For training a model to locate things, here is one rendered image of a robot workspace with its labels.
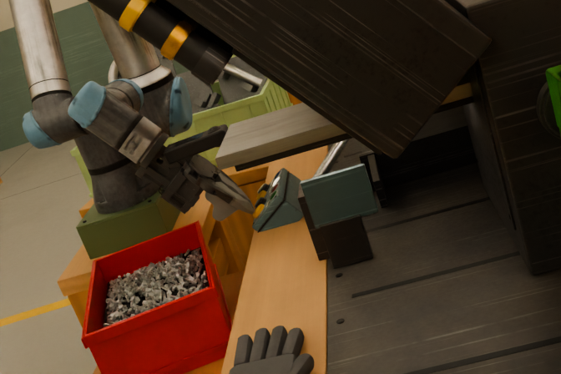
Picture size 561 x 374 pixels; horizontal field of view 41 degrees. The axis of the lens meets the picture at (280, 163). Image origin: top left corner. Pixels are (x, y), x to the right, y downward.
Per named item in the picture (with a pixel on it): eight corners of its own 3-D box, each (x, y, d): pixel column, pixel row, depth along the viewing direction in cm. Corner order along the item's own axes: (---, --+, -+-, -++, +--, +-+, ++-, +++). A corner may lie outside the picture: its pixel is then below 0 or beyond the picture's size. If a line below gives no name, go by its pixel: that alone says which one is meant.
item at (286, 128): (222, 179, 100) (214, 158, 99) (236, 142, 115) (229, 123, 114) (512, 93, 93) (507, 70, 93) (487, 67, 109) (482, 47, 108)
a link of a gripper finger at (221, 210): (238, 230, 135) (196, 201, 133) (257, 207, 133) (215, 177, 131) (236, 238, 132) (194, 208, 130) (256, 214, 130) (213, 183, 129)
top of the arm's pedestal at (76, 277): (63, 297, 158) (55, 281, 157) (103, 235, 188) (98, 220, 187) (204, 257, 153) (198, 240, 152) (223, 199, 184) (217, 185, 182)
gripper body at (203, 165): (194, 200, 137) (141, 162, 136) (222, 166, 135) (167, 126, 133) (188, 217, 130) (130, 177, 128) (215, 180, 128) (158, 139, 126)
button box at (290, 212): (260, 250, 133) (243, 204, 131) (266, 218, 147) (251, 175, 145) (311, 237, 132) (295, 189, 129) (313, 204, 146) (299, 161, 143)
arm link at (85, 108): (97, 73, 132) (83, 82, 123) (149, 109, 133) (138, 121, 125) (73, 107, 134) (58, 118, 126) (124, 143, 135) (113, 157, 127)
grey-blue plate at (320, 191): (328, 270, 110) (300, 184, 106) (328, 264, 112) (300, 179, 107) (391, 253, 108) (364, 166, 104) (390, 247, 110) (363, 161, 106)
